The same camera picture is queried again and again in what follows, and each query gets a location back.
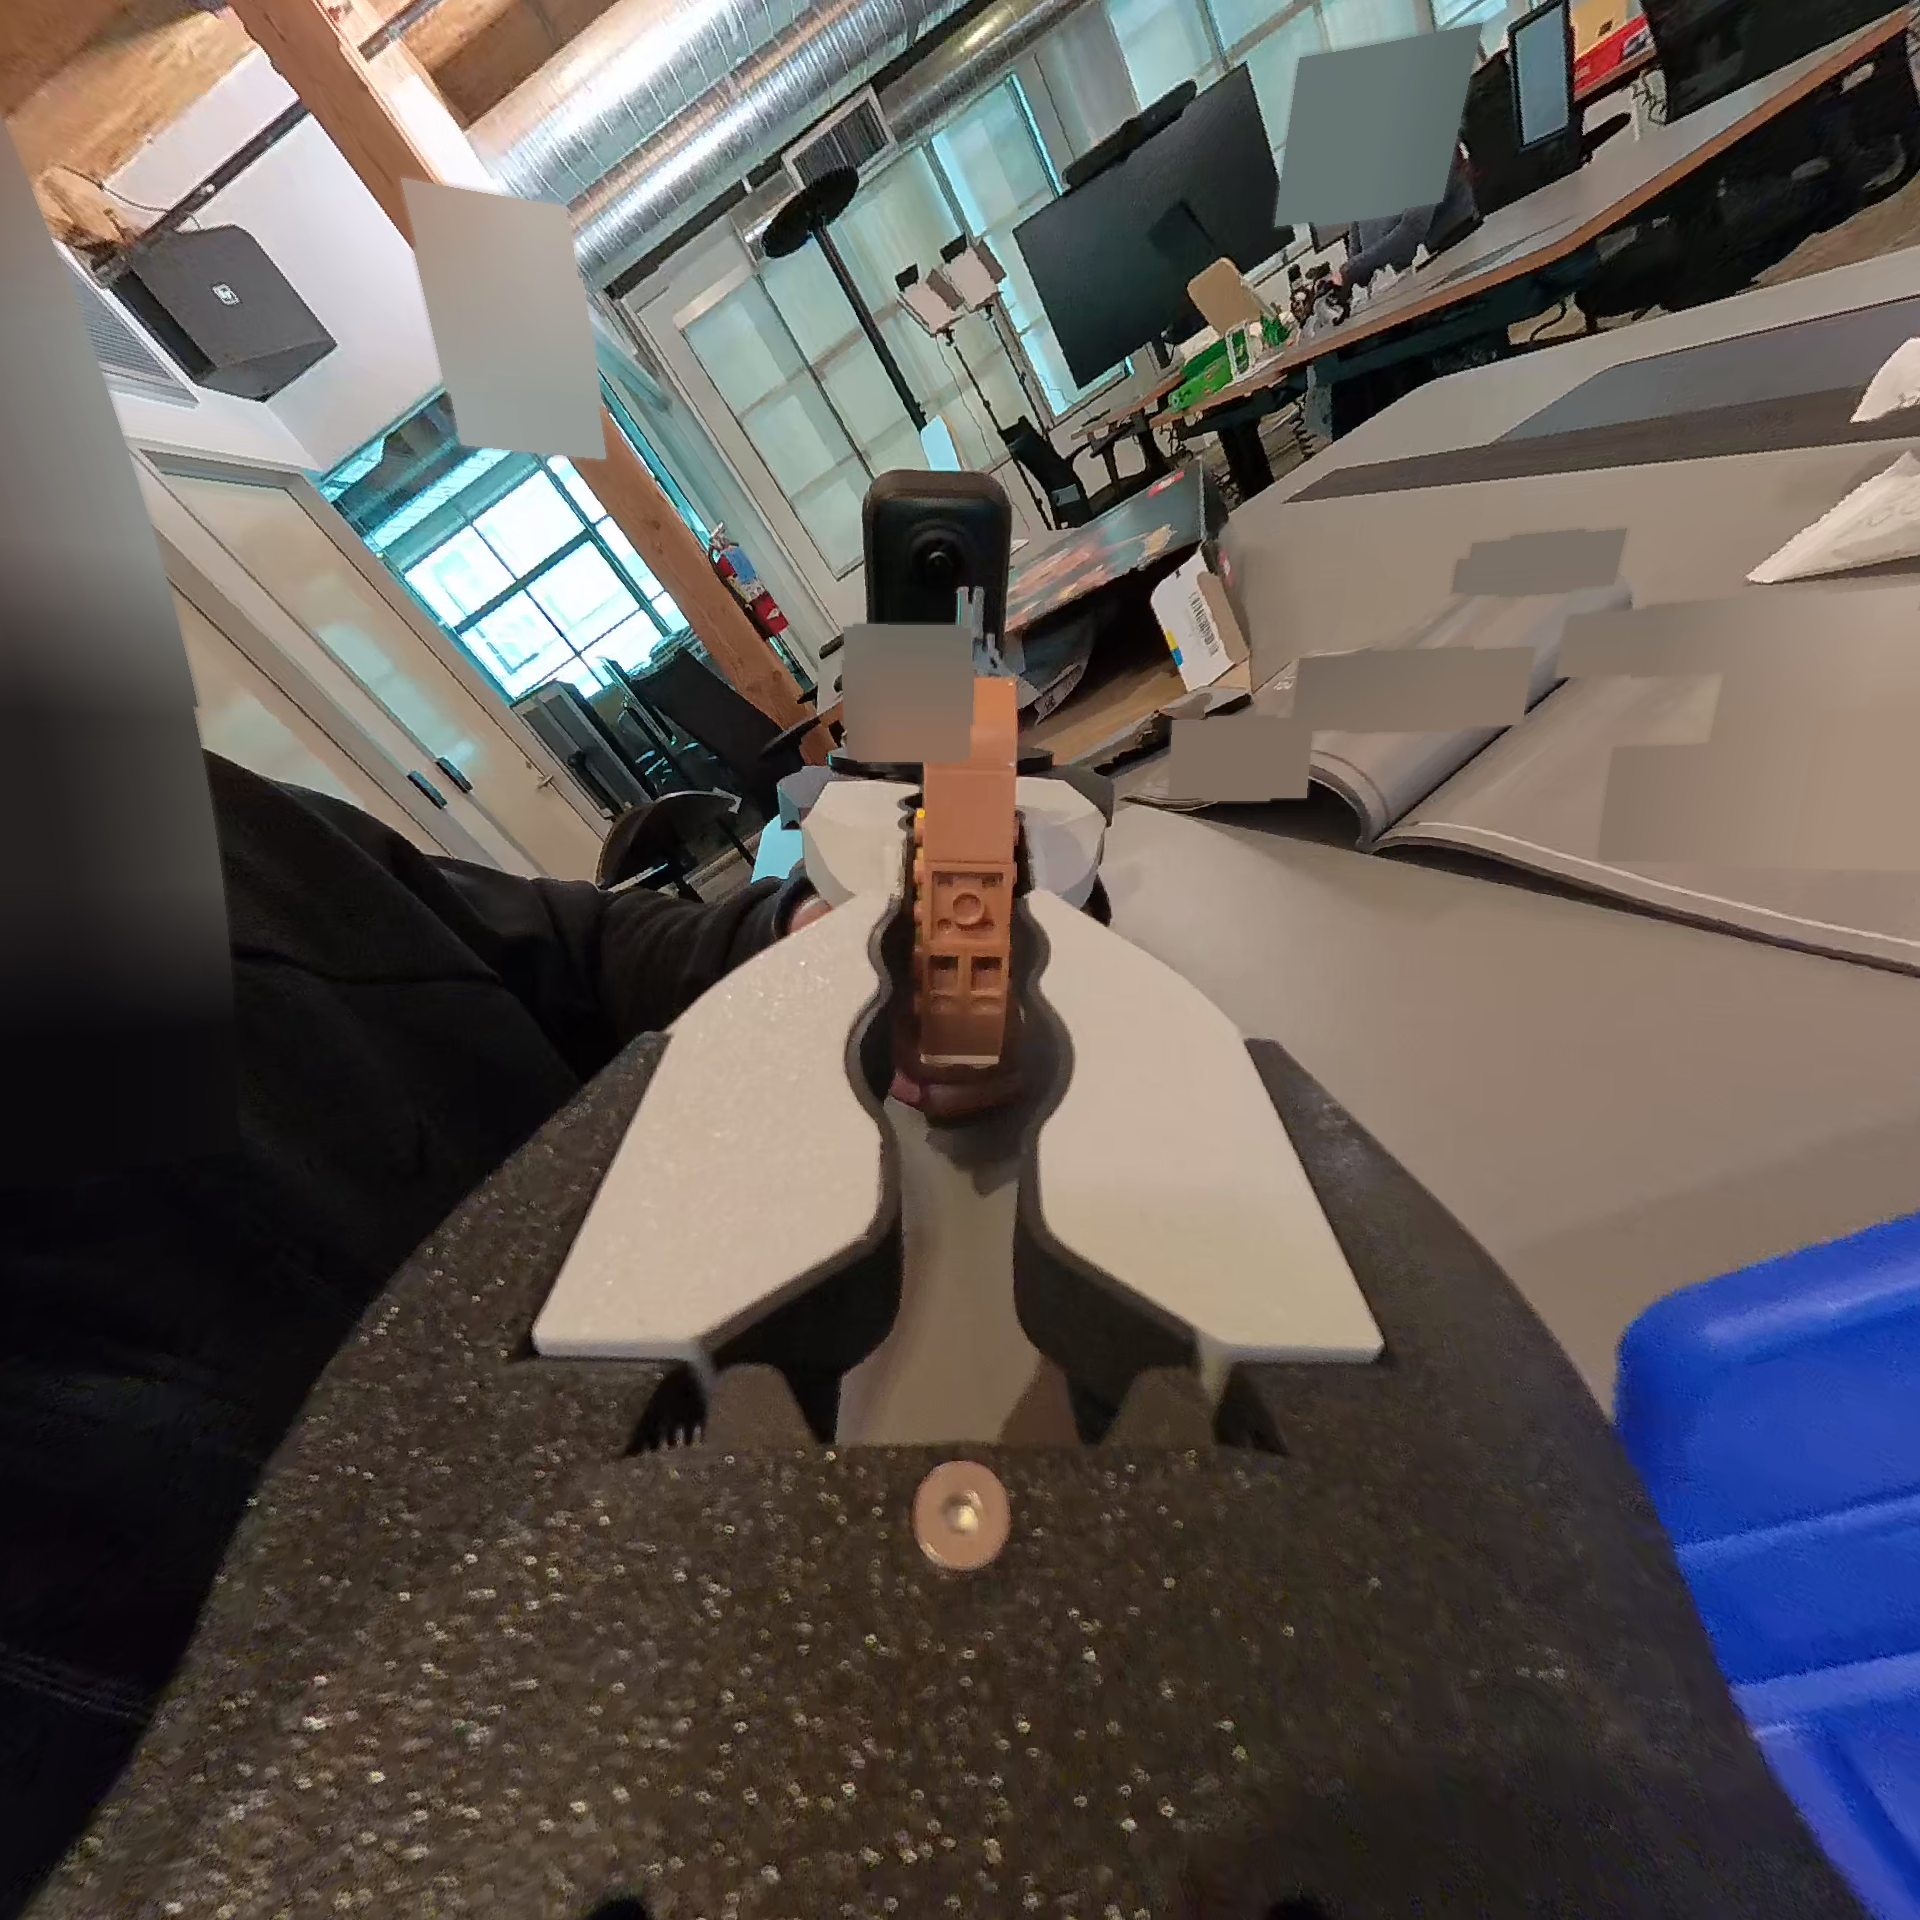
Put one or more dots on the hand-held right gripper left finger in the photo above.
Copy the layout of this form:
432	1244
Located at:
719	1137

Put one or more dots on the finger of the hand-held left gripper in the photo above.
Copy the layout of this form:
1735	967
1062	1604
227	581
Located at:
863	842
1062	842

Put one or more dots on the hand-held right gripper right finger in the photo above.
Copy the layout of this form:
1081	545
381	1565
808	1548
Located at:
1183	1171

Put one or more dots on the brown lego ship build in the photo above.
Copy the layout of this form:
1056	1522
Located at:
966	900

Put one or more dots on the person's left forearm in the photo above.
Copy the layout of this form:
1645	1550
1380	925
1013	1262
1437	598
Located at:
647	942

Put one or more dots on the person's left hand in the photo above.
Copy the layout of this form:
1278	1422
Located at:
804	910

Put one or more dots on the black office chair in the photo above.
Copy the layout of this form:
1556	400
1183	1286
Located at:
1050	466
708	720

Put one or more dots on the red fire extinguisher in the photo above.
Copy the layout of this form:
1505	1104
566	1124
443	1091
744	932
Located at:
764	590

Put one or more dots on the light panel on stand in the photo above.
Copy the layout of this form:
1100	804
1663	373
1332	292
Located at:
952	284

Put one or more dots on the white cardboard box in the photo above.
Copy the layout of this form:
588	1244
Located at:
1199	614

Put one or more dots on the green box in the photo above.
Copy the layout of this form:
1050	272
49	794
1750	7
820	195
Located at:
1221	377

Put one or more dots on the person's black jacket torso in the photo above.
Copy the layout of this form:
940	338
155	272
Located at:
378	1200

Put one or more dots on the large black monitor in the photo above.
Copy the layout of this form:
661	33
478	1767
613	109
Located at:
1157	272

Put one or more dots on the black floor lamp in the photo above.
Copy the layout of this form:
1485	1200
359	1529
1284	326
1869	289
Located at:
808	202

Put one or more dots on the brown cardboard piece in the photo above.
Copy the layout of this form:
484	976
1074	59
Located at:
1219	292

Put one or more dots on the grid window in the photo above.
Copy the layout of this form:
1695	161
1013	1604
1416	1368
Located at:
524	584

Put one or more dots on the metal air vent box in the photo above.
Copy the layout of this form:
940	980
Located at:
834	140

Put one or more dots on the white cabinet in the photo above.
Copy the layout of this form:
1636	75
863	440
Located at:
297	648

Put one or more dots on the blue plastic bin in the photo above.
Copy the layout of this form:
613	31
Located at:
1799	1426

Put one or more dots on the open grey instruction booklet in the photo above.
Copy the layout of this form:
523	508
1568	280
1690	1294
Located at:
1799	808

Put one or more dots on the dark grey desk mat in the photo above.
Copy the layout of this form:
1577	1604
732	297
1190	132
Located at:
1646	416

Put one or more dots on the small black monitor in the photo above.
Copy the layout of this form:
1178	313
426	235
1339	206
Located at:
1541	75

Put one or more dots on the long grey office desk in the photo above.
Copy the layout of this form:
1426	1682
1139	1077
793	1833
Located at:
1646	195

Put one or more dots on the white plastic bag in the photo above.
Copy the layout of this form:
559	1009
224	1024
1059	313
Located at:
1896	387
1845	531

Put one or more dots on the red box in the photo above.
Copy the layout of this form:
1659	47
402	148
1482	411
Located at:
1607	31

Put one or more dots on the wide black monitor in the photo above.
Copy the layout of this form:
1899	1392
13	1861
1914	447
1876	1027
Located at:
1767	52

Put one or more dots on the wooden post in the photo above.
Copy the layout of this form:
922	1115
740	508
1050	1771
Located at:
676	524

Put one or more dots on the silver spiral air duct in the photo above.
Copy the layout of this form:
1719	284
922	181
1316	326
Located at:
676	75
676	210

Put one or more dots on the black wall speaker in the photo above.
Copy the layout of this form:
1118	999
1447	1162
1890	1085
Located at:
224	307

